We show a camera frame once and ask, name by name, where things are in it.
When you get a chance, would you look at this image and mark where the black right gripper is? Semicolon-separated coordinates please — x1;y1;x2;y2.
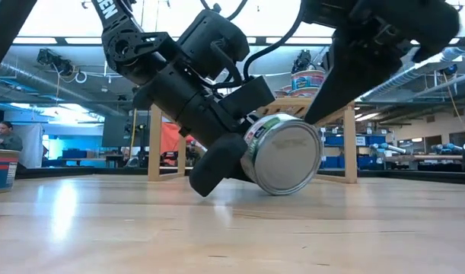
304;0;461;126

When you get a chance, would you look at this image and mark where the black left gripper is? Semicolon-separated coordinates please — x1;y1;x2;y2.
132;62;275;198

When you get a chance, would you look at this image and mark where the green white label tuna can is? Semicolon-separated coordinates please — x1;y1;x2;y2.
239;113;323;197

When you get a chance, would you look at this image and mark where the wooden slatted shelf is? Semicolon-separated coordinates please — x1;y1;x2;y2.
148;97;358;184

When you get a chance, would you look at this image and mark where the person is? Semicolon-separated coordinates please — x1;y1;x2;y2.
0;120;24;152
184;135;209;167

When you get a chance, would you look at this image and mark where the black hanging ceiling device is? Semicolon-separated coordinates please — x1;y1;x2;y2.
291;49;317;73
36;48;75;77

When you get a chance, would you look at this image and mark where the blue storage bin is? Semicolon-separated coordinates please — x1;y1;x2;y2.
356;155;385;170

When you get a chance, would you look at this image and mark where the wooden background table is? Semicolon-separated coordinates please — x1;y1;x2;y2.
384;154;464;172

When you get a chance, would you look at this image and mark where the black monitor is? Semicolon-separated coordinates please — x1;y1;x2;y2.
101;116;151;148

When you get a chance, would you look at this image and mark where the dark background bench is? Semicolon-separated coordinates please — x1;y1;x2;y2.
60;150;125;168

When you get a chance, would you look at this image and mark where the grey ceiling pipe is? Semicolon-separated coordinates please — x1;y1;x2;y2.
0;60;125;117

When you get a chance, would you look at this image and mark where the white hanging sheet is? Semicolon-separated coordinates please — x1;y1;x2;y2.
11;122;45;168

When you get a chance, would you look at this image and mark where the silver ceiling duct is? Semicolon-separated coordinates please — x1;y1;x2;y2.
359;46;465;102

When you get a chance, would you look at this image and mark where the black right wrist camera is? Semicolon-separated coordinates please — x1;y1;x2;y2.
301;0;355;30

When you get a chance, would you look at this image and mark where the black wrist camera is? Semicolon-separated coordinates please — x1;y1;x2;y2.
177;8;251;79
301;0;355;30

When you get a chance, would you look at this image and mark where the orange wall panel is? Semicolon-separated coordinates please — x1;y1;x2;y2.
160;122;191;155

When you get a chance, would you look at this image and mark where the black right camera cable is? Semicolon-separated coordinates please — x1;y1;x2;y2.
242;0;307;81

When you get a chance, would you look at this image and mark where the black camera cable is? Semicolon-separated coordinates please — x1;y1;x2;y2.
242;0;307;81
199;0;249;89

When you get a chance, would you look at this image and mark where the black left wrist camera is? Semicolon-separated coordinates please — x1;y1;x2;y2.
177;8;251;79

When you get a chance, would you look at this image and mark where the black left camera cable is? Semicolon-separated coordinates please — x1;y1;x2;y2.
199;0;249;89

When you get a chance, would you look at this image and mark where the black metal table frame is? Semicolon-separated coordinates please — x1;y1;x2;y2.
14;166;465;186

